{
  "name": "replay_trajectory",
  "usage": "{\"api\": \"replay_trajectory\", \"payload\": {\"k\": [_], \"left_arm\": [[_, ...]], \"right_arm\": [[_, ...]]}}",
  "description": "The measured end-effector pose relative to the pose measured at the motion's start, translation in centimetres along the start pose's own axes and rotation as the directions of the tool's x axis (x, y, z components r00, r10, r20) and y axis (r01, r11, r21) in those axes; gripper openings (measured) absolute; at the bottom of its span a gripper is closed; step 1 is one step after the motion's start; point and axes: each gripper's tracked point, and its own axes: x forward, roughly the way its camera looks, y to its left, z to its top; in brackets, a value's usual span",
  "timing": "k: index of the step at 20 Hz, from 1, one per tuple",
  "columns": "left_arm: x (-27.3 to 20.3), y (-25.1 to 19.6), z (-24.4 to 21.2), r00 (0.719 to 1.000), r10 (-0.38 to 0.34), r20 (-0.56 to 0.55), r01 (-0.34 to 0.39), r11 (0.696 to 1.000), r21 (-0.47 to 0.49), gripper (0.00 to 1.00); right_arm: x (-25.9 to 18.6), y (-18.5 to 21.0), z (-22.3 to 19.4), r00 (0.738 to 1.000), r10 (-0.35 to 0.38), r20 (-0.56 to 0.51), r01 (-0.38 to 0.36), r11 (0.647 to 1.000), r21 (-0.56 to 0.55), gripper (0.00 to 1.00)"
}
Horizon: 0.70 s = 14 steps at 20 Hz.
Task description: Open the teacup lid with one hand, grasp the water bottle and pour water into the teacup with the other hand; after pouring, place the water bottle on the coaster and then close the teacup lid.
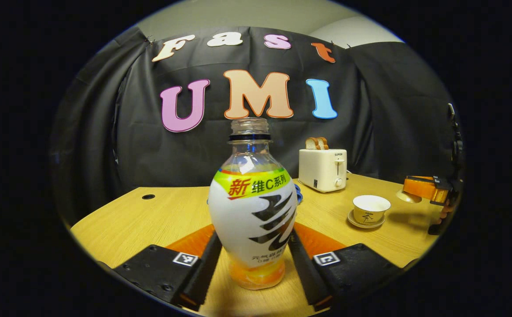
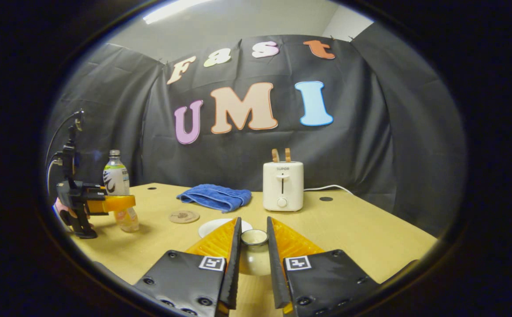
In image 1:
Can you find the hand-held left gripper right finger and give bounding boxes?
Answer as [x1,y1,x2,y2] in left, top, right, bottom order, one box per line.
[287,222,404,311]

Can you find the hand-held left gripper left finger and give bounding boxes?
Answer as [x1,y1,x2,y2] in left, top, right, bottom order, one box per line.
[114,225,223,311]

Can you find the cream teacup lid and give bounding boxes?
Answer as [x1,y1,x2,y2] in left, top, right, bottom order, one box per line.
[397,189,423,203]

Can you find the cream ceramic teacup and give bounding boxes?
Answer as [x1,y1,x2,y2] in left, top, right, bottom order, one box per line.
[353,195,391,225]

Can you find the white labelled water bottle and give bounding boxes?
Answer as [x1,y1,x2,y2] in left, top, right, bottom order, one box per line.
[207,117,298,290]

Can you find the cream ceramic saucer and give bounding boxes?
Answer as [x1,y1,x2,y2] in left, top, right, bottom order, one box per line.
[347,210,386,229]

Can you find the white toaster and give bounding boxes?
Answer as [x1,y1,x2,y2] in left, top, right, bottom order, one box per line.
[298,148,348,193]

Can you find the black backdrop cloth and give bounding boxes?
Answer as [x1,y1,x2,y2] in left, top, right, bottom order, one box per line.
[49,26,463,227]

